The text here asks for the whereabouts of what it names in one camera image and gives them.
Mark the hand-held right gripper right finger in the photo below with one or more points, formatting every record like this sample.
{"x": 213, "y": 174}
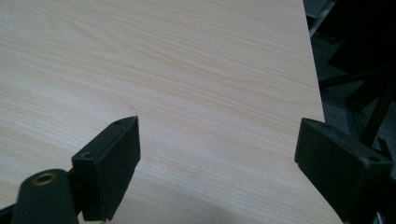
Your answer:
{"x": 339, "y": 168}

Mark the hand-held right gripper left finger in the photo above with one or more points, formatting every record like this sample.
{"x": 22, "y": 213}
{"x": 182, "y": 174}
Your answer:
{"x": 106, "y": 168}

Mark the black metal stand frame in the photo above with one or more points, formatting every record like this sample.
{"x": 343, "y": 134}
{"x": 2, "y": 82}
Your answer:
{"x": 370, "y": 93}

